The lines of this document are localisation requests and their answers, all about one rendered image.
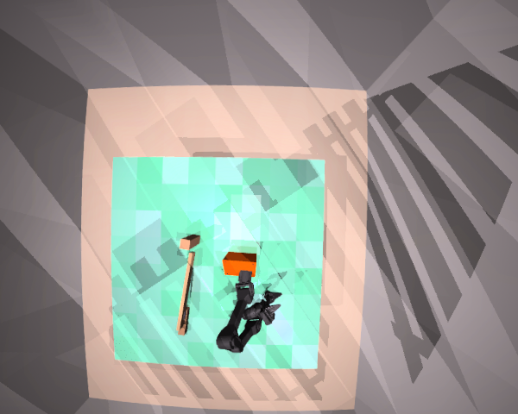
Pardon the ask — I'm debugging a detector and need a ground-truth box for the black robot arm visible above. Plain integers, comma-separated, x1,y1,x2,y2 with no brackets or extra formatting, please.
216,270,262,353

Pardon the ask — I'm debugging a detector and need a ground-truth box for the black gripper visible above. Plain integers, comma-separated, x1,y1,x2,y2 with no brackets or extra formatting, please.
252,290,282,323

